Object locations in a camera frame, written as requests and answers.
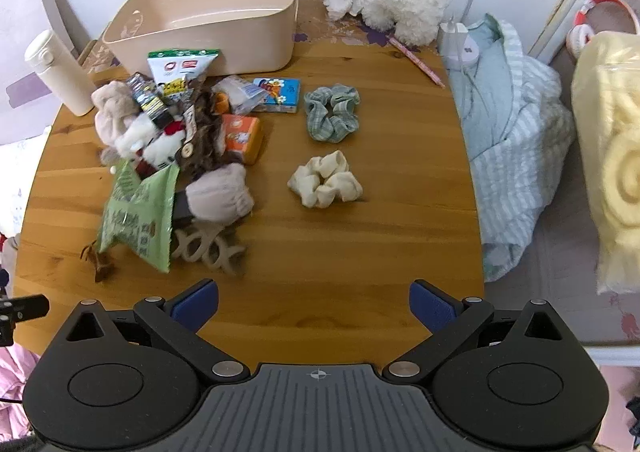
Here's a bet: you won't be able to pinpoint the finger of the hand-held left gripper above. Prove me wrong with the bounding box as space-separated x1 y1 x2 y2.
0 295 50 347

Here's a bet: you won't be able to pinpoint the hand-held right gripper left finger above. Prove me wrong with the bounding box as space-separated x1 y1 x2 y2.
52 280 251 379

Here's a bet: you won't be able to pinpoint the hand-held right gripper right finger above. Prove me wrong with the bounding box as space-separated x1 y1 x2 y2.
382 280 585 378

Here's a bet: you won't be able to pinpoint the beige claw clip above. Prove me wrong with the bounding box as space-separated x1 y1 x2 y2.
170 222 248 277

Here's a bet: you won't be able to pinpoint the white red plush toy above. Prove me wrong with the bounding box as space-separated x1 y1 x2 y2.
142 124 183 173

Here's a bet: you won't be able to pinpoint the brown bow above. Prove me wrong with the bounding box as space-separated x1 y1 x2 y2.
172 82 246 183

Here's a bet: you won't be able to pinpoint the cream scrunchie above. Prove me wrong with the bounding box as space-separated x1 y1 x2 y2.
287 150 364 209

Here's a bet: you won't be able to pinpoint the white fluffy plush toy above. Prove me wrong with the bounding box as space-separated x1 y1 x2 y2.
116 112 153 157

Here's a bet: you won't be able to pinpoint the black yellow snack bar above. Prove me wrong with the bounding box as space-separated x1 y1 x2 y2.
125 73 173 130

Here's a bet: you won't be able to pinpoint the green plaid scrunchie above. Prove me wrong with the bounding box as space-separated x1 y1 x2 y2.
304 84 361 141

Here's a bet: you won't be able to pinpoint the blue tissue pack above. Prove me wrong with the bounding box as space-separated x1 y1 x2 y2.
250 76 302 114

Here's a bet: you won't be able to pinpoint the beige storage bin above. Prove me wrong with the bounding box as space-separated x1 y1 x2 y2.
102 0 301 77

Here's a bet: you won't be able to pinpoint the pink cloth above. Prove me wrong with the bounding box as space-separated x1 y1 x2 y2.
0 342 43 438

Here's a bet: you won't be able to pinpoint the brown fabric scrap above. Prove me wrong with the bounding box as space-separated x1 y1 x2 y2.
80 241 121 283

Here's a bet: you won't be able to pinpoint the bed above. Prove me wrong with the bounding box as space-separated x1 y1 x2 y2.
482 46 640 348

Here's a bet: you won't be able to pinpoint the orange tissue pack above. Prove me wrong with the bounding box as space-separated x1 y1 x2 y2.
220 113 264 166

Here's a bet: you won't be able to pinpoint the striped blue blanket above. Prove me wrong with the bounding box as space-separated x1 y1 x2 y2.
446 14 578 283

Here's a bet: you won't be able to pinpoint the clear plastic bag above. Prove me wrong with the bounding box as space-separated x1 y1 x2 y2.
212 75 263 115

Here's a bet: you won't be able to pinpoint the white bottle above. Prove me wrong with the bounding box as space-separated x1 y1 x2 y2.
24 29 97 117

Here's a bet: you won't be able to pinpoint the yellow rolled blanket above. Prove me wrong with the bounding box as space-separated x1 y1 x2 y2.
571 30 640 295

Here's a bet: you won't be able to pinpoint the white green snack packet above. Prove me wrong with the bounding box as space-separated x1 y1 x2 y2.
146 48 221 100

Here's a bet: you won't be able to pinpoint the pink pencil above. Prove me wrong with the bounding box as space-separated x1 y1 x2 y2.
387 36 446 88

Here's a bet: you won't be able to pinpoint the lilac round device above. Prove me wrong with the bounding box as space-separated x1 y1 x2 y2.
444 39 483 77

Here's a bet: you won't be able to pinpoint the white power adapter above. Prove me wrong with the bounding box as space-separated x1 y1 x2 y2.
439 12 468 57

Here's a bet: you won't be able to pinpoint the pale board with grey edge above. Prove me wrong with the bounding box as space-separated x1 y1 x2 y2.
0 0 78 147

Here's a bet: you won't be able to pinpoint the white plush dog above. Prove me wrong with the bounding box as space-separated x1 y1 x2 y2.
321 0 450 46

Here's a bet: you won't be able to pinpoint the orange white headphones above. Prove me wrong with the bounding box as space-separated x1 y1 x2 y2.
566 0 640 60

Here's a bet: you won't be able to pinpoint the white cable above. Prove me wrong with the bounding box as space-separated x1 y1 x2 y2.
460 0 482 27

